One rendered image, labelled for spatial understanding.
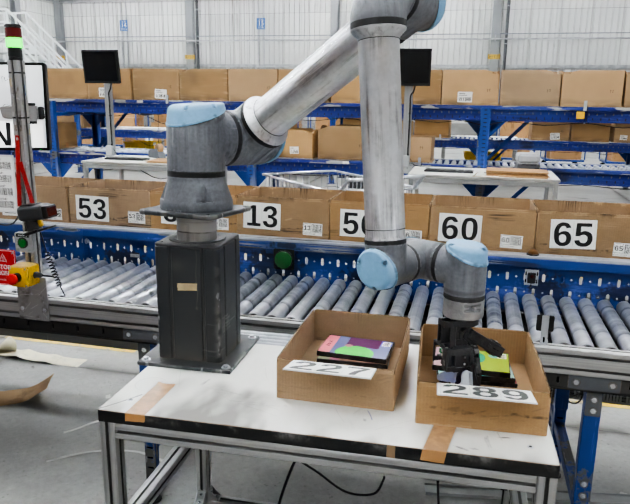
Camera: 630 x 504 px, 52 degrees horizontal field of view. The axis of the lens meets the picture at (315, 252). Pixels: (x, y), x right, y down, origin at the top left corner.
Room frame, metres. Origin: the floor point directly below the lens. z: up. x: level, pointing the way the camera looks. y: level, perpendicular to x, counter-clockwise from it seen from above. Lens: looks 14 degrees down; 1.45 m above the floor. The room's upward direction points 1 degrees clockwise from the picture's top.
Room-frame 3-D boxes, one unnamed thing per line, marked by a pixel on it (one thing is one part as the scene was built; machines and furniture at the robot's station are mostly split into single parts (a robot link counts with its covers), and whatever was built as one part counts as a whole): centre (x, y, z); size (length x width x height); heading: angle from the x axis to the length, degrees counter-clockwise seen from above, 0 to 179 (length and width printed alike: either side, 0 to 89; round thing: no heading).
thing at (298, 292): (2.26, 0.08, 0.72); 0.52 x 0.05 x 0.05; 167
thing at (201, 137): (1.71, 0.31, 1.34); 0.17 x 0.15 x 0.18; 140
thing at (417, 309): (2.16, -0.36, 0.72); 0.52 x 0.05 x 0.05; 167
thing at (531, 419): (1.47, -0.40, 0.80); 0.38 x 0.28 x 0.10; 169
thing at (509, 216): (2.55, -0.66, 0.96); 0.39 x 0.29 x 0.17; 77
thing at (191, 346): (1.70, 0.31, 0.91); 0.26 x 0.26 x 0.33; 78
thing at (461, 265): (1.38, -0.33, 1.08); 0.10 x 0.09 x 0.12; 50
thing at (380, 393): (1.58, -0.09, 0.80); 0.38 x 0.28 x 0.10; 167
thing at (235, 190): (2.83, 0.48, 0.96); 0.39 x 0.29 x 0.17; 77
